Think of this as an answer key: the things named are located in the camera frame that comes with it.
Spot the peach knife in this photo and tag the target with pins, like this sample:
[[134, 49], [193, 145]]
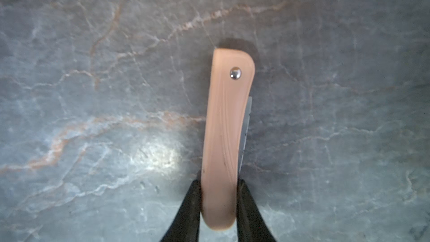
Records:
[[231, 79]]

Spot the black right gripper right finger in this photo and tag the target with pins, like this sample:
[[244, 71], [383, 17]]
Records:
[[250, 224]]

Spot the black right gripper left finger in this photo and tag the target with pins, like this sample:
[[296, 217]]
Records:
[[185, 226]]

